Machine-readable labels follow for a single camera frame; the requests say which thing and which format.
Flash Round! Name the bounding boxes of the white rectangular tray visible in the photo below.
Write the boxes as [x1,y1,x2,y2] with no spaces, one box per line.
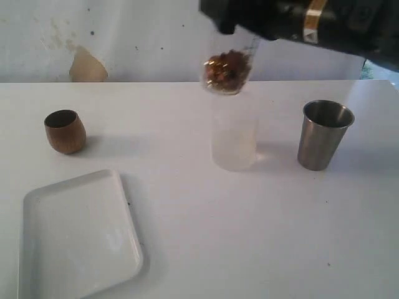
[17,169,144,298]

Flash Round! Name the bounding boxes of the stainless steel cup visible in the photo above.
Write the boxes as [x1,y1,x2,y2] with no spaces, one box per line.
[297,100,355,171]

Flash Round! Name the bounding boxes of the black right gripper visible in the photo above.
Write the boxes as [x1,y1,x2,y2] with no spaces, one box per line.
[199,0,309,40]

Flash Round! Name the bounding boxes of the clear plastic shaker cup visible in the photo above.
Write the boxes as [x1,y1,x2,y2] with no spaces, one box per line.
[200,26,259,95]

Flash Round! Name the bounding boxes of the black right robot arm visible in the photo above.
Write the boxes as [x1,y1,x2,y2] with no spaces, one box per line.
[199,1,398,72]

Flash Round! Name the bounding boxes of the brown wooden cup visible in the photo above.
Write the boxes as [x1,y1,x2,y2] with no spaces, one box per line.
[44,109,87,154]

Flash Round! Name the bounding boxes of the translucent white plastic beaker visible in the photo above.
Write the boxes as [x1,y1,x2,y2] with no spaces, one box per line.
[211,92,259,171]

